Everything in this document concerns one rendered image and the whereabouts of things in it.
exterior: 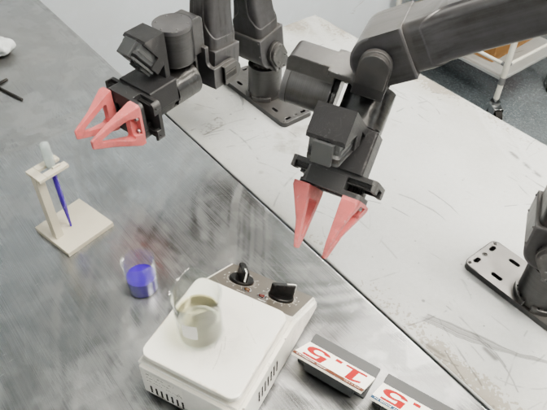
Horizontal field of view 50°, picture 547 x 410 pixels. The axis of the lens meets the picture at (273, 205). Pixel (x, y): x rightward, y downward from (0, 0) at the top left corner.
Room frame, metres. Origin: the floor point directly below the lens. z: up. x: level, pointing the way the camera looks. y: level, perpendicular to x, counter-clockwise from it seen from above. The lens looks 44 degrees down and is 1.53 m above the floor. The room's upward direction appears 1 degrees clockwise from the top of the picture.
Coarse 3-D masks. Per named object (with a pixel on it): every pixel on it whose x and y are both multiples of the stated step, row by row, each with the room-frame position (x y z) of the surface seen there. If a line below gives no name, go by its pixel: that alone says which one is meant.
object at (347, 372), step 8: (312, 344) 0.39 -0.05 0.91; (304, 352) 0.37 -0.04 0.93; (312, 352) 0.37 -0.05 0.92; (320, 352) 0.38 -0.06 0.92; (320, 360) 0.36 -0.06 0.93; (328, 360) 0.36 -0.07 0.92; (336, 360) 0.37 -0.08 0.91; (328, 368) 0.34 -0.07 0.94; (336, 368) 0.35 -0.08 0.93; (344, 368) 0.35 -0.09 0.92; (352, 368) 0.36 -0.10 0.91; (344, 376) 0.34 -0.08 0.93; (352, 376) 0.34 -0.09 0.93; (360, 376) 0.34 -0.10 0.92; (368, 376) 0.35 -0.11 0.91; (360, 384) 0.33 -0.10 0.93
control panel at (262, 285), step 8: (232, 264) 0.50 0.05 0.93; (224, 272) 0.47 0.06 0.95; (232, 272) 0.48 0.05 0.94; (224, 280) 0.45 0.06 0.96; (256, 280) 0.47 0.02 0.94; (264, 280) 0.47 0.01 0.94; (272, 280) 0.47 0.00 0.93; (232, 288) 0.43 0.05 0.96; (240, 288) 0.44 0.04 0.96; (256, 288) 0.44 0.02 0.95; (264, 288) 0.45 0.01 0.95; (256, 296) 0.42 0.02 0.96; (296, 296) 0.44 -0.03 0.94; (304, 296) 0.45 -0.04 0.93; (272, 304) 0.41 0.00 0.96; (280, 304) 0.42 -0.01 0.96; (288, 304) 0.42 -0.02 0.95; (296, 304) 0.42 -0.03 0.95; (304, 304) 0.43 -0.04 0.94; (288, 312) 0.40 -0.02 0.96; (296, 312) 0.40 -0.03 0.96
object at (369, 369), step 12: (300, 348) 0.37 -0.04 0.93; (324, 348) 0.39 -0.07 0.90; (336, 348) 0.39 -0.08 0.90; (300, 360) 0.37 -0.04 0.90; (348, 360) 0.37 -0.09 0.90; (360, 360) 0.37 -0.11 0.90; (312, 372) 0.35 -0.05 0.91; (324, 372) 0.34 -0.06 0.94; (372, 372) 0.36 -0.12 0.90; (336, 384) 0.34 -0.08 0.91; (348, 384) 0.32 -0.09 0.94; (360, 396) 0.33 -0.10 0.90
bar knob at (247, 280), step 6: (240, 264) 0.47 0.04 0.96; (246, 264) 0.48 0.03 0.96; (240, 270) 0.46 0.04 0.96; (246, 270) 0.46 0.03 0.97; (234, 276) 0.46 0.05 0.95; (240, 276) 0.46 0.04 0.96; (246, 276) 0.45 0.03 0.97; (234, 282) 0.45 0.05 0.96; (240, 282) 0.45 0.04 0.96; (246, 282) 0.45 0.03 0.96; (252, 282) 0.45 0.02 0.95
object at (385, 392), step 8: (384, 392) 0.32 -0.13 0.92; (392, 392) 0.33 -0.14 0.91; (384, 400) 0.31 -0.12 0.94; (392, 400) 0.31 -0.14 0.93; (400, 400) 0.31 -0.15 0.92; (408, 400) 0.32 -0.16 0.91; (400, 408) 0.30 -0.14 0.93; (408, 408) 0.30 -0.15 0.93; (416, 408) 0.31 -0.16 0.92; (424, 408) 0.31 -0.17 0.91
